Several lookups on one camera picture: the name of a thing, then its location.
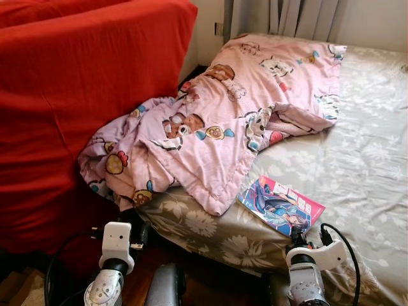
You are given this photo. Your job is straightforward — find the pink cartoon print blanket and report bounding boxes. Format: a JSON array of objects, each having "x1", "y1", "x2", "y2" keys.
[{"x1": 78, "y1": 33, "x2": 348, "y2": 216}]

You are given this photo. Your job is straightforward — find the colourful comic book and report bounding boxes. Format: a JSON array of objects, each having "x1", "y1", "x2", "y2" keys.
[{"x1": 237, "y1": 175, "x2": 326, "y2": 238}]

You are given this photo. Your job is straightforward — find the grey floral sheeted mattress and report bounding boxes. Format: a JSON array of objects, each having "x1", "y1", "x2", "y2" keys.
[{"x1": 137, "y1": 33, "x2": 408, "y2": 306}]

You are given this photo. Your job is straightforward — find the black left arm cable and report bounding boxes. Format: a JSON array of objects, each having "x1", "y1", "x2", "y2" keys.
[{"x1": 45, "y1": 229, "x2": 103, "y2": 306}]

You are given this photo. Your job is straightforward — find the red fabric cushion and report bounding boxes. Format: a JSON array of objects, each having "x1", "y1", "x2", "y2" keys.
[
  {"x1": 0, "y1": 0, "x2": 198, "y2": 252},
  {"x1": 0, "y1": 0, "x2": 128, "y2": 29}
]

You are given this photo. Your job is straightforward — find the grey robot leg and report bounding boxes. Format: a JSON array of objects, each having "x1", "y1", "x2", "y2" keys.
[{"x1": 143, "y1": 263, "x2": 186, "y2": 306}]

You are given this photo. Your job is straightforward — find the grey curtain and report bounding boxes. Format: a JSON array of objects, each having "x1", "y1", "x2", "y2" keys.
[{"x1": 223, "y1": 0, "x2": 348, "y2": 42}]

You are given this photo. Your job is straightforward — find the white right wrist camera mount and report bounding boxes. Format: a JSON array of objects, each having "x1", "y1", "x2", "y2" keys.
[{"x1": 286, "y1": 240, "x2": 348, "y2": 272}]

